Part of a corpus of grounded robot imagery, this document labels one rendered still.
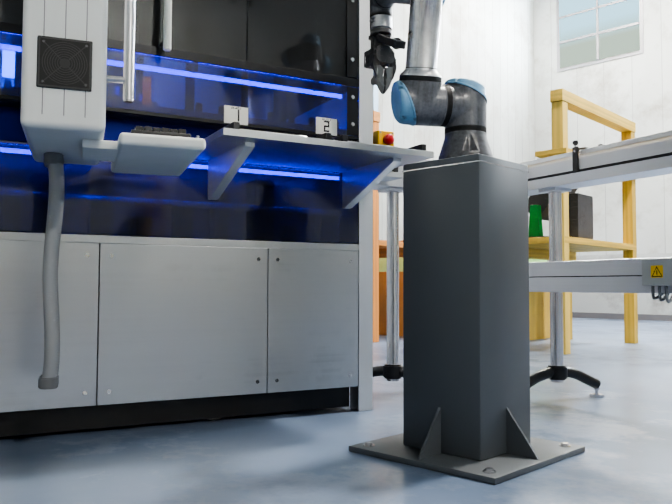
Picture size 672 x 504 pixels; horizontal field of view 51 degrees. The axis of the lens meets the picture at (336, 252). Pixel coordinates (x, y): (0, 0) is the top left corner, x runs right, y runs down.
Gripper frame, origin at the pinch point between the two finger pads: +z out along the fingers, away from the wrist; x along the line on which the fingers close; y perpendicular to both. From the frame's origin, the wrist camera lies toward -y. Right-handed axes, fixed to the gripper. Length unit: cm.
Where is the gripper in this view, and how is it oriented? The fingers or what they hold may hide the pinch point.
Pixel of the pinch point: (384, 89)
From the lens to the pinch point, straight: 237.1
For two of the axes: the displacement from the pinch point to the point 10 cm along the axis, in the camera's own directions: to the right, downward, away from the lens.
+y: -4.7, 0.4, 8.8
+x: -8.8, -0.3, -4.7
